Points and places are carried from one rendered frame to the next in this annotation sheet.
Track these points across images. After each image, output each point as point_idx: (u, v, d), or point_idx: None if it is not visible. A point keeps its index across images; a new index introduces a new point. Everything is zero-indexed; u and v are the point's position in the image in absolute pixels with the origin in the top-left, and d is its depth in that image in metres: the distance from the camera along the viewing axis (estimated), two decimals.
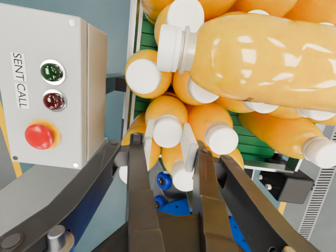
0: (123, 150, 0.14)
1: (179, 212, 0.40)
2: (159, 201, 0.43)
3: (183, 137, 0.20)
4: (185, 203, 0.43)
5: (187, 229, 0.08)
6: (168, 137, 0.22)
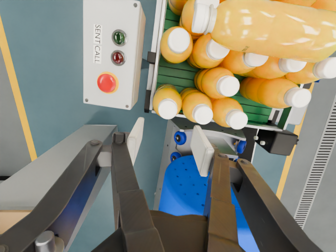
0: (104, 150, 0.14)
1: (192, 161, 0.51)
2: (176, 155, 0.54)
3: (194, 140, 0.20)
4: None
5: (187, 229, 0.08)
6: None
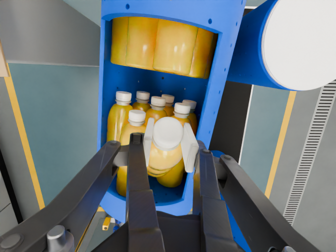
0: (122, 150, 0.14)
1: None
2: None
3: (183, 137, 0.20)
4: None
5: (187, 229, 0.08)
6: (137, 112, 0.39)
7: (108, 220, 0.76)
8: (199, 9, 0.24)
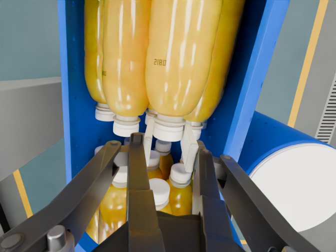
0: (123, 150, 0.14)
1: None
2: None
3: (183, 137, 0.20)
4: None
5: (187, 229, 0.08)
6: None
7: None
8: None
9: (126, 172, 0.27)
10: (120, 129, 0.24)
